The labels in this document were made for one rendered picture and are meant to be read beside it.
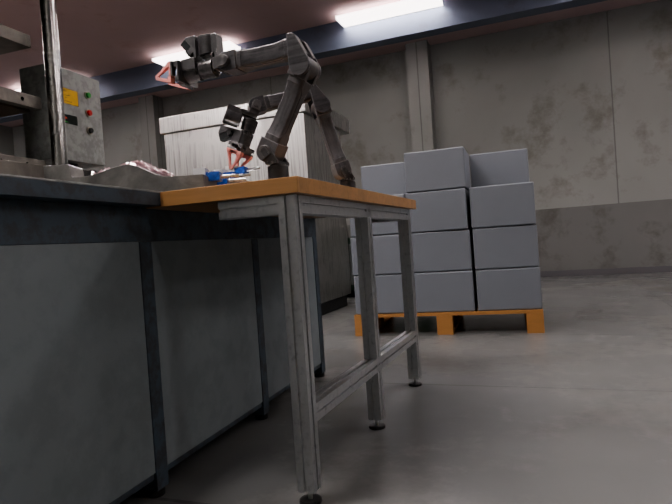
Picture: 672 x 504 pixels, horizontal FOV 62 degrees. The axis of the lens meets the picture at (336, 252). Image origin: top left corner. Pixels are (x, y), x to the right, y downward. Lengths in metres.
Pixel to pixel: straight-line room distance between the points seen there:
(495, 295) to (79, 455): 2.78
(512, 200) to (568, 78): 4.67
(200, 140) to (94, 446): 4.23
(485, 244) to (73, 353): 2.76
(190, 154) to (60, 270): 4.19
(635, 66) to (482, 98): 1.87
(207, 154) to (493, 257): 2.88
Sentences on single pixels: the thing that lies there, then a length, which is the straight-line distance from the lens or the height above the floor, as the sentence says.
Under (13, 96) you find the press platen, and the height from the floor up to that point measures 1.26.
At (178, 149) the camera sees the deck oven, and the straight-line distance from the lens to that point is 5.54.
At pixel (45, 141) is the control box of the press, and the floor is 1.15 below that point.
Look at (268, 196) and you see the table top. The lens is 1.38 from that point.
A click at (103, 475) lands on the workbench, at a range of 1.47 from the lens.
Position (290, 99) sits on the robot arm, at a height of 1.06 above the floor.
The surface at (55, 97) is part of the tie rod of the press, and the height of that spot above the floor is 1.28.
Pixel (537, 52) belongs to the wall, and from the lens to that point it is 8.26.
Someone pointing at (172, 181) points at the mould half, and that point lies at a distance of 1.66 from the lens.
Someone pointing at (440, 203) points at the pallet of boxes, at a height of 0.84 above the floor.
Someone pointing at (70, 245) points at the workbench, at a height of 0.67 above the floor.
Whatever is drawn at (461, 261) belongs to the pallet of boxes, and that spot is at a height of 0.46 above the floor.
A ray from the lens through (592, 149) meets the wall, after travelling 8.00.
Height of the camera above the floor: 0.63
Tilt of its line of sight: 1 degrees down
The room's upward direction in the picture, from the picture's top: 4 degrees counter-clockwise
